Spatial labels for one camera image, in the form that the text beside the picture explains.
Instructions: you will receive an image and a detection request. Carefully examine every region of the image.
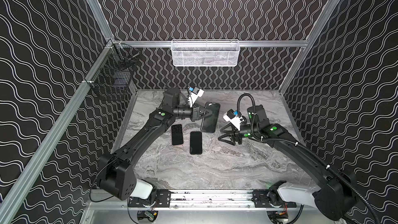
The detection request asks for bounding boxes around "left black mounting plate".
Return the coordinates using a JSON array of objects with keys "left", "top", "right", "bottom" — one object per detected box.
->
[{"left": 127, "top": 189, "right": 171, "bottom": 208}]

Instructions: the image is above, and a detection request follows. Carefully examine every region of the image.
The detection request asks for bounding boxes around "black corrugated cable conduit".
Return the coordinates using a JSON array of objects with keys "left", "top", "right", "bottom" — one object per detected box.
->
[{"left": 236, "top": 92, "right": 381, "bottom": 224}]

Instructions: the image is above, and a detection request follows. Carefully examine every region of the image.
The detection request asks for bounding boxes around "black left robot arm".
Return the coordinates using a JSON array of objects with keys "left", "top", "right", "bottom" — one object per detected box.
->
[{"left": 95, "top": 87, "right": 212, "bottom": 202}]

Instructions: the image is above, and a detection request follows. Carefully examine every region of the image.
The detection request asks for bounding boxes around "black wire basket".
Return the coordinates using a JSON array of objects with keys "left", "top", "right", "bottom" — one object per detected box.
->
[{"left": 89, "top": 43, "right": 141, "bottom": 102}]

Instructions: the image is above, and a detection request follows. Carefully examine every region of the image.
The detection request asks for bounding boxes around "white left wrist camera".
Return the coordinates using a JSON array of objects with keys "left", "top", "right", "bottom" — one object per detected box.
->
[{"left": 188, "top": 87, "right": 204, "bottom": 107}]

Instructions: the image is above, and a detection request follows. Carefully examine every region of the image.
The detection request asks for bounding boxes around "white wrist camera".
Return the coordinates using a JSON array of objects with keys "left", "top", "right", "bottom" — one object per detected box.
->
[
  {"left": 223, "top": 109, "right": 244, "bottom": 131},
  {"left": 188, "top": 87, "right": 204, "bottom": 107}
]

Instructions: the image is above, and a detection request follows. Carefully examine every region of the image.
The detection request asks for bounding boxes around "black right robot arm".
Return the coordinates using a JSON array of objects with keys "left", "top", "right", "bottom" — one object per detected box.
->
[{"left": 218, "top": 105, "right": 359, "bottom": 221}]

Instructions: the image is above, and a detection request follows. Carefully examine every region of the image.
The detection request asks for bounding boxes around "black smartphone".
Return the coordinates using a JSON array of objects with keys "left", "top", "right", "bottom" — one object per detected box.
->
[
  {"left": 190, "top": 131, "right": 203, "bottom": 155},
  {"left": 172, "top": 124, "right": 183, "bottom": 146}
]

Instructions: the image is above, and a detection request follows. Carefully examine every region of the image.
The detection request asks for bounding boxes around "left black smartphone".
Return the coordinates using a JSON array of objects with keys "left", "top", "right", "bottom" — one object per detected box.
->
[{"left": 172, "top": 124, "right": 183, "bottom": 146}]

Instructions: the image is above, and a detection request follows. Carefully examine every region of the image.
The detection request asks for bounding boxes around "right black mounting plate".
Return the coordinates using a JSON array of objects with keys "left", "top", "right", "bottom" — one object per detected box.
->
[{"left": 251, "top": 189, "right": 297, "bottom": 208}]

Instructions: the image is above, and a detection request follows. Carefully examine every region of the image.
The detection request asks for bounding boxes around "middle black smartphone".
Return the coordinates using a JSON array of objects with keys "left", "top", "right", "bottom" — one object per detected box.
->
[{"left": 190, "top": 131, "right": 203, "bottom": 155}]

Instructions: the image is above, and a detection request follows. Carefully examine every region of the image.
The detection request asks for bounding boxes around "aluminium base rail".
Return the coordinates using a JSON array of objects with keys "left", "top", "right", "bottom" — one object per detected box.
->
[{"left": 86, "top": 188, "right": 340, "bottom": 211}]

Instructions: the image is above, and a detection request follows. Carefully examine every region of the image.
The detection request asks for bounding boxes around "black mounting plate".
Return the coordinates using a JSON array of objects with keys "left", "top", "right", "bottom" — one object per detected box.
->
[
  {"left": 251, "top": 189, "right": 297, "bottom": 208},
  {"left": 127, "top": 189, "right": 171, "bottom": 208}
]

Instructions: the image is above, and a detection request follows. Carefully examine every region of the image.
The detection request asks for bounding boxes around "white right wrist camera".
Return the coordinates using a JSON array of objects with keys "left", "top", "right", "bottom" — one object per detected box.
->
[{"left": 223, "top": 109, "right": 244, "bottom": 131}]

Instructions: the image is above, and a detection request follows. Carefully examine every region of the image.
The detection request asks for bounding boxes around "black phone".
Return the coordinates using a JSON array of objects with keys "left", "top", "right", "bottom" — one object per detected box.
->
[{"left": 201, "top": 102, "right": 220, "bottom": 133}]

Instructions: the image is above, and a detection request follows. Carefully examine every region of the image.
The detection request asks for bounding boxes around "white wire mesh basket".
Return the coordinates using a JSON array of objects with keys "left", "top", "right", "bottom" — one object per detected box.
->
[{"left": 171, "top": 39, "right": 240, "bottom": 67}]

